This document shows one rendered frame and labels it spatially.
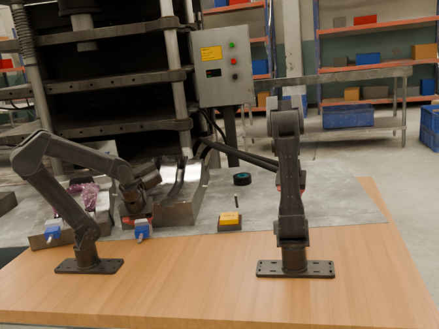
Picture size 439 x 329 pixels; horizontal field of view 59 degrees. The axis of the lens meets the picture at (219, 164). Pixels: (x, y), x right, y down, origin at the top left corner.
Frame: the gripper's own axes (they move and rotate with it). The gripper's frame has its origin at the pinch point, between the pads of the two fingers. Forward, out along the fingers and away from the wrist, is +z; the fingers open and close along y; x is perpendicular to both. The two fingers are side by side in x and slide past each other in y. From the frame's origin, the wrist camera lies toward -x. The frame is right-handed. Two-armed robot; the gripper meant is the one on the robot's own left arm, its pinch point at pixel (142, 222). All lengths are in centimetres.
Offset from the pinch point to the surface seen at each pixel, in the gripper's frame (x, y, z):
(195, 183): -21.0, -18.2, 7.9
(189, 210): -2.9, -16.1, 0.6
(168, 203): -8.5, -8.7, 2.2
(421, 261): -28, -145, 114
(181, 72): -88, -17, 0
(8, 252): -1.3, 49.2, 8.7
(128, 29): -112, 7, -13
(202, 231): 4.7, -19.5, 2.9
